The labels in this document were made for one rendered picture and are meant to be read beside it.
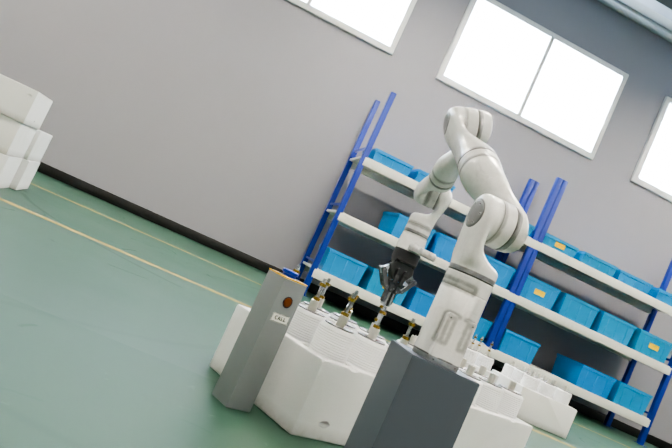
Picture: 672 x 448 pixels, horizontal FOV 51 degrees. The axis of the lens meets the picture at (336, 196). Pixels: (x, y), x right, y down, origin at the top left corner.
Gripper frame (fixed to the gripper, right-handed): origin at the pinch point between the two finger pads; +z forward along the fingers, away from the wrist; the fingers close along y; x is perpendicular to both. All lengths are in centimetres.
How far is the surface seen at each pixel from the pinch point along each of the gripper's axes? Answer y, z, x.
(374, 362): 9.0, 15.1, 18.5
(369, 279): -233, -1, -363
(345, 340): 20.8, 12.5, 20.7
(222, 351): 33.8, 30.3, -10.3
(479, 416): -36.1, 19.4, 12.9
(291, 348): 29.2, 19.6, 13.7
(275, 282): 41.9, 6.6, 16.6
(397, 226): -237, -54, -362
